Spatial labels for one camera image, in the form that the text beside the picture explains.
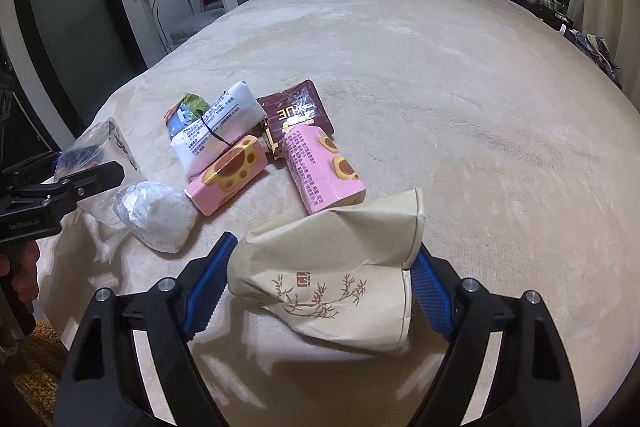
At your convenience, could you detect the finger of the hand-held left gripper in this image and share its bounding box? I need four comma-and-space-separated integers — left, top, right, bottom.
50, 161, 126, 202
0, 147, 103, 182

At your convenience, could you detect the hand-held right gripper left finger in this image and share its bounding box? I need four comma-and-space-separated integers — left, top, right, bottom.
52, 231, 238, 427

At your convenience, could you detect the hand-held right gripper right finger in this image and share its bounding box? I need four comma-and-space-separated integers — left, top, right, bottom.
407, 243, 583, 427

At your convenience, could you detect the clear plastic bag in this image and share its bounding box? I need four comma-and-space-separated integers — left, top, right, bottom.
55, 117, 138, 228

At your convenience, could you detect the beige tissue pack bamboo print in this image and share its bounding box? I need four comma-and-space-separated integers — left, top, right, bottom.
226, 187, 426, 355

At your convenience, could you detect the pink paw print snack box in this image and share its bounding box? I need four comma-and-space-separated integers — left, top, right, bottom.
280, 123, 367, 216
184, 135, 269, 217

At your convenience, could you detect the brown foil packet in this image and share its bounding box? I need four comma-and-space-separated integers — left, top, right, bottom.
256, 79, 335, 142

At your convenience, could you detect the person's left hand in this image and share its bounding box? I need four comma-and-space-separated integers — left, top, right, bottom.
0, 239, 40, 308

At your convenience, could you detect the white crumpled plastic bag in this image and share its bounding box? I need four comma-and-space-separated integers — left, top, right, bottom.
112, 181, 199, 254

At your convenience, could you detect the green blue snack wrapper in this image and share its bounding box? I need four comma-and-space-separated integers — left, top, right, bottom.
165, 92, 211, 138

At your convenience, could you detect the white printed soft packet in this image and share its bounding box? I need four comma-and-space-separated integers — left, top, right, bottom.
170, 79, 266, 178

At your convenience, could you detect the dark glass door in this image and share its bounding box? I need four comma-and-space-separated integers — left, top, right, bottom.
22, 0, 151, 128

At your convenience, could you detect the brown shaggy rug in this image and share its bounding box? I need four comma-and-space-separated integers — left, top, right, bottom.
0, 319, 71, 427

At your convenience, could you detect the metal chair with grey cushion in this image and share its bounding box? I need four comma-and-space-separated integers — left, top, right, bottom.
152, 0, 226, 52

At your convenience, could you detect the beige plush bed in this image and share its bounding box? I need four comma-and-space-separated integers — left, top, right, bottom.
37, 0, 640, 427

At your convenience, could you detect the patterned dark cloth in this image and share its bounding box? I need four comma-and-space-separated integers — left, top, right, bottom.
572, 32, 623, 90

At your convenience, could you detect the black nightstand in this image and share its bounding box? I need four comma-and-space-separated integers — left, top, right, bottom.
530, 0, 576, 32

